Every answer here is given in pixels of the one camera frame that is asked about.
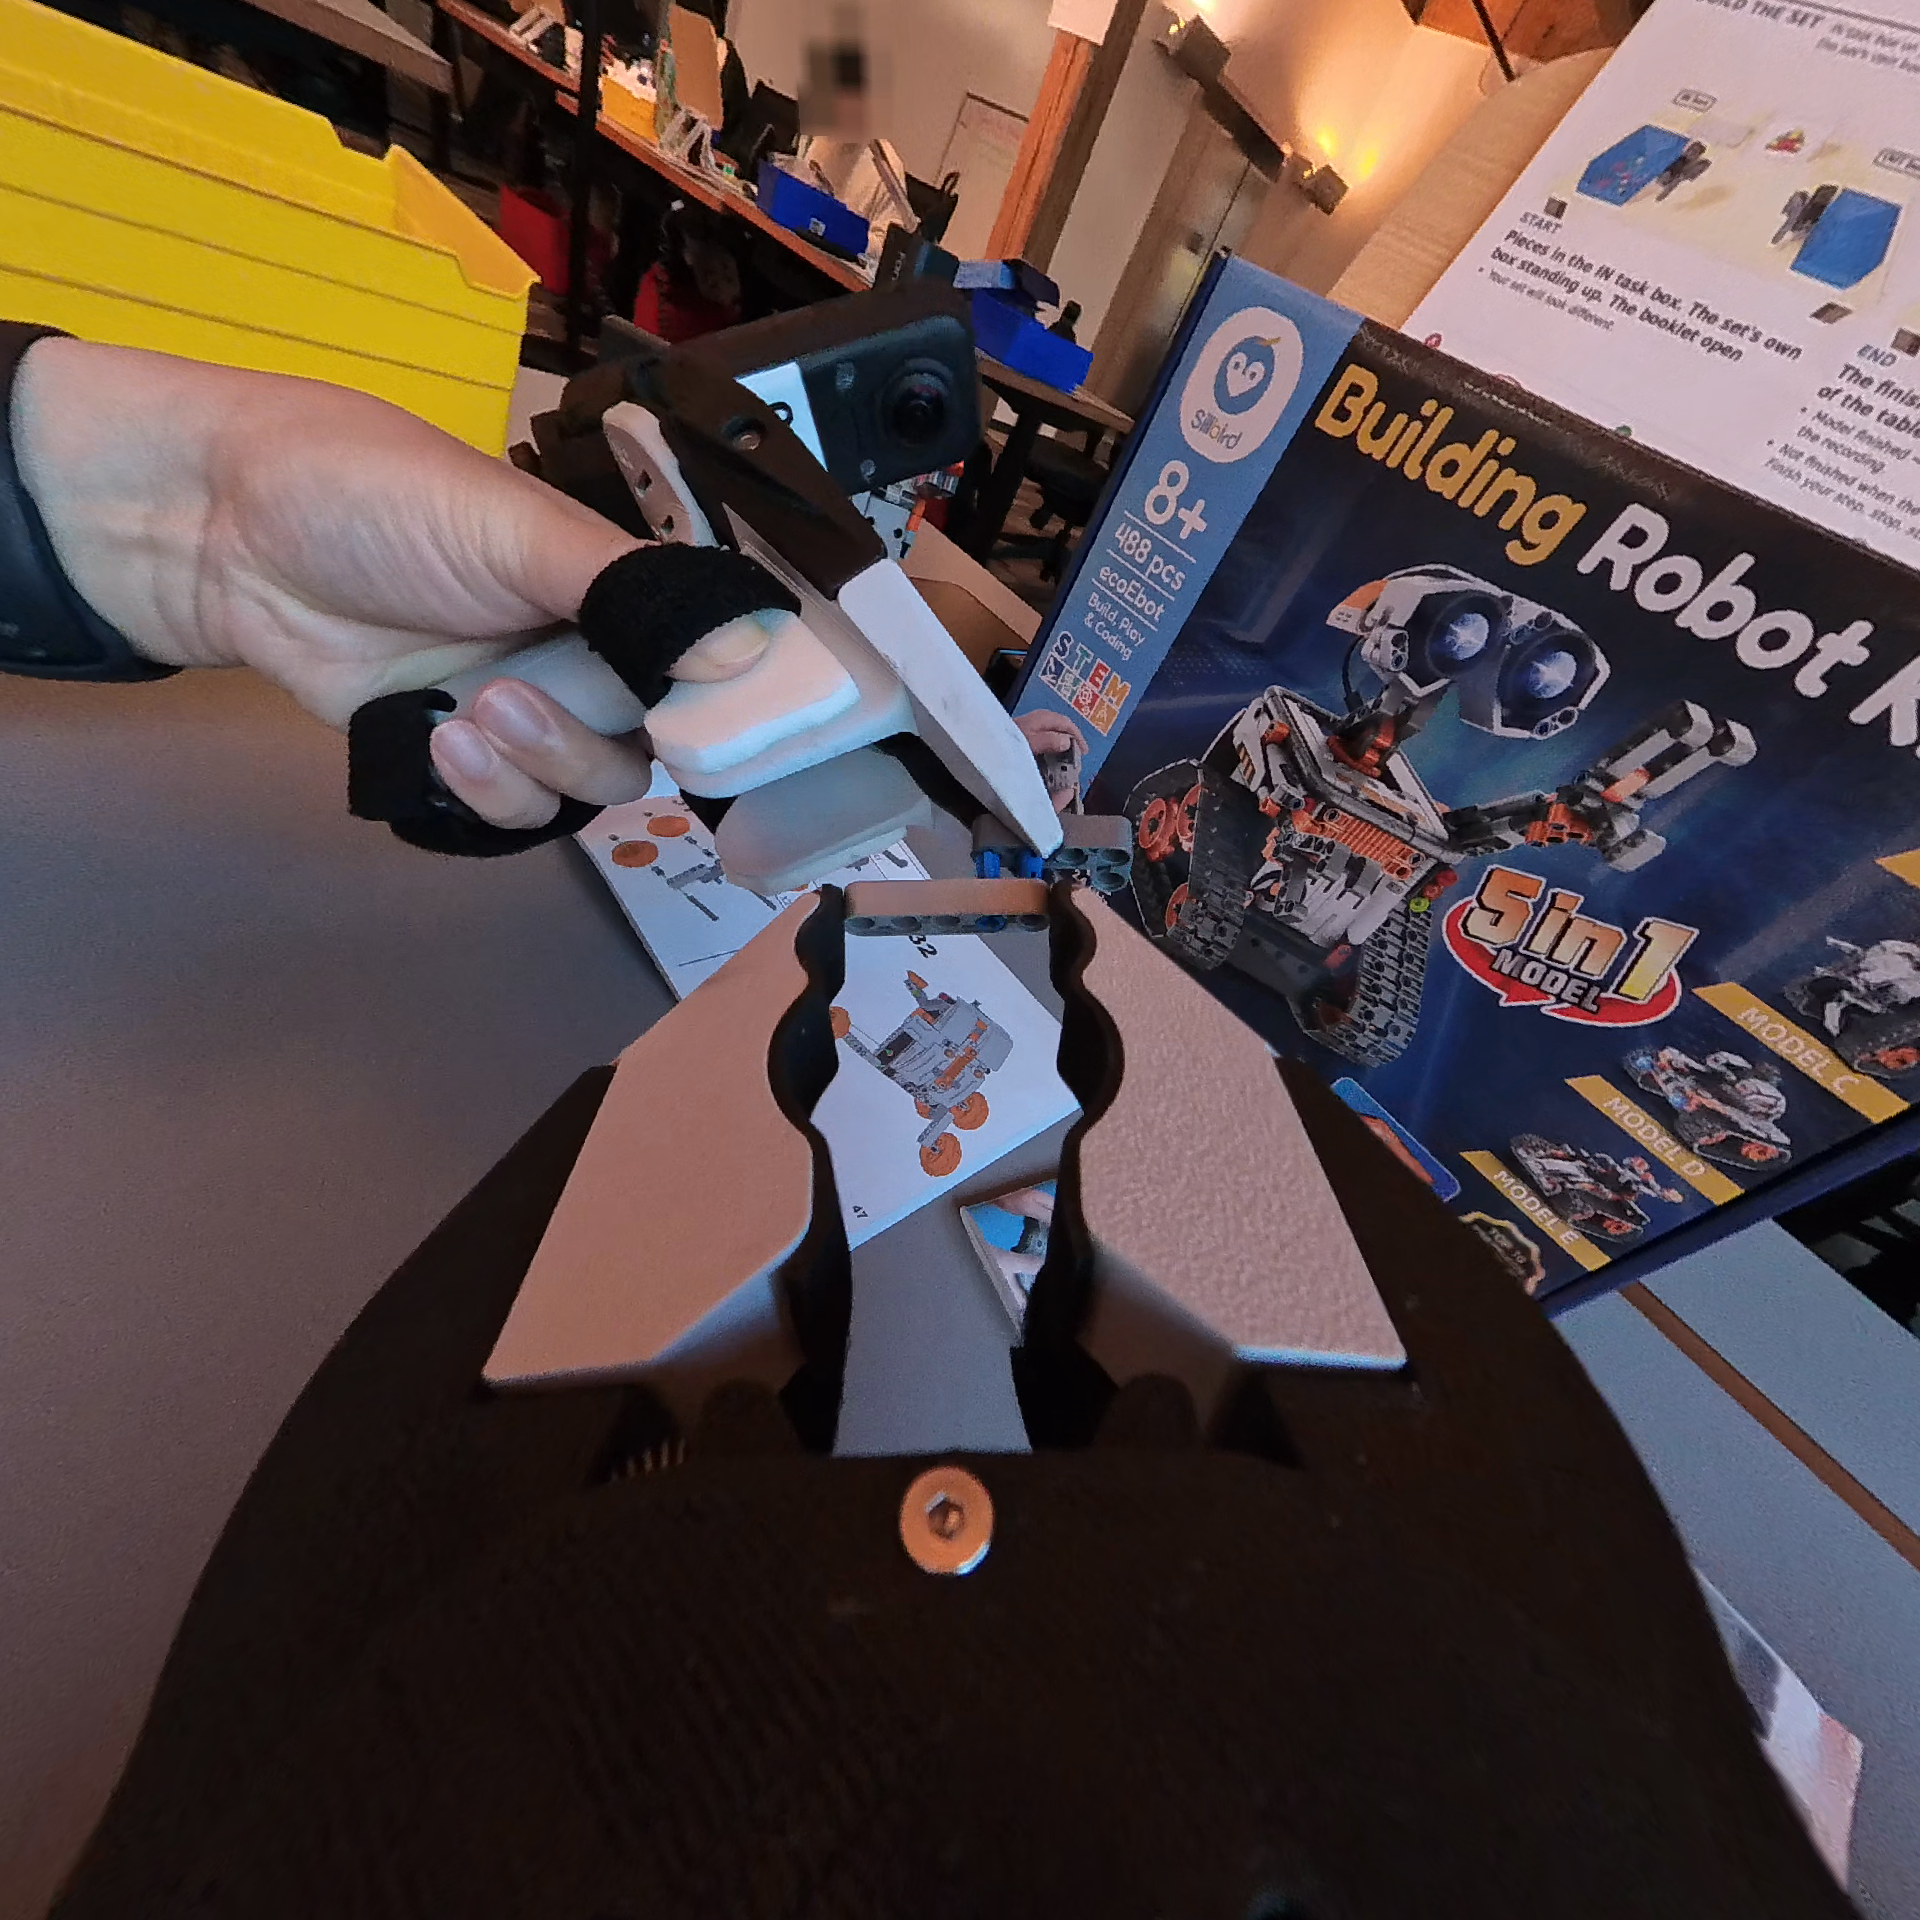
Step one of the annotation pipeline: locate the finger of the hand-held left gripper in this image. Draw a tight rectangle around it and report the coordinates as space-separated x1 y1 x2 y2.
714 738 937 895
835 559 1072 858

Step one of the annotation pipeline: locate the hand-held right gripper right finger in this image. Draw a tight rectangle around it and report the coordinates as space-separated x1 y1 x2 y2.
1019 873 1412 1451

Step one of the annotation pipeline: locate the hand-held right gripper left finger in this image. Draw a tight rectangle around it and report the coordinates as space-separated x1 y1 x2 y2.
482 885 853 1456

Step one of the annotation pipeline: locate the short grey toy beam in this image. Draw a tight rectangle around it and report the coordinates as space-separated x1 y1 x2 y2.
839 877 1057 937

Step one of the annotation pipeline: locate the grey holed beam with blue pin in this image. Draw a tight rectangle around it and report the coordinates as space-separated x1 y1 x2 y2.
970 810 1138 888

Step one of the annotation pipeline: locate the grey desk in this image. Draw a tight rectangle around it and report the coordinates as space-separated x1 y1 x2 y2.
0 449 1082 1920

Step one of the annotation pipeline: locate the person's left hand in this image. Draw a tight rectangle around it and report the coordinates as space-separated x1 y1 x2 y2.
8 336 777 835

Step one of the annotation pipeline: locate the blue plastic bin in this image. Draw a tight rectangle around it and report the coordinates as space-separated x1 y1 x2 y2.
959 258 1097 394
753 160 876 255

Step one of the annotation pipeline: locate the black office chair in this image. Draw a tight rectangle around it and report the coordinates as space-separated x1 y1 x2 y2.
988 432 1115 582

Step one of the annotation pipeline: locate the open white instruction booklet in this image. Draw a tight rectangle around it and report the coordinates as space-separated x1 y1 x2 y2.
575 799 1085 1251

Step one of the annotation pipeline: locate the blue instruction booklet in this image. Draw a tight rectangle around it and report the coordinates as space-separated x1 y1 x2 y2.
959 1181 1063 1346

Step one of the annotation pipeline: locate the long wooden work table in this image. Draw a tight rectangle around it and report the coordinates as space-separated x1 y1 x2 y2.
434 0 1136 441

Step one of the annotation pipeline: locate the red plastic bin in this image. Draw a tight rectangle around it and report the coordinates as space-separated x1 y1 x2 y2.
499 183 584 296

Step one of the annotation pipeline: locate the robot kit box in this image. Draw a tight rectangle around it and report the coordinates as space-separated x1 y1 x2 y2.
1005 251 1920 1310

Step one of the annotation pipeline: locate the wooden backboard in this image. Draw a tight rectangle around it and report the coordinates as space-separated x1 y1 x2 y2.
1324 56 1616 326

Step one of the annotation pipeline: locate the grey table with wooden edge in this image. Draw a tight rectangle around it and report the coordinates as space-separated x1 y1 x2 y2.
1543 1218 1920 1920

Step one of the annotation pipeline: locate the yellow plastic bin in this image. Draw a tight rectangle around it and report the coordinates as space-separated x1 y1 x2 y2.
0 0 541 462

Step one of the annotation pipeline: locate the robot sticker sheet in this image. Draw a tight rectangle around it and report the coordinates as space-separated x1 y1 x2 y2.
1698 1573 1866 1864

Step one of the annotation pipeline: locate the black wrist band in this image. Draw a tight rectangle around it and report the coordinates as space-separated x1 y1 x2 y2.
0 319 186 687

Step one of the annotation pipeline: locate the white instruction poster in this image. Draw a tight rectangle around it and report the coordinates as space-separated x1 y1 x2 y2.
1400 0 1920 566

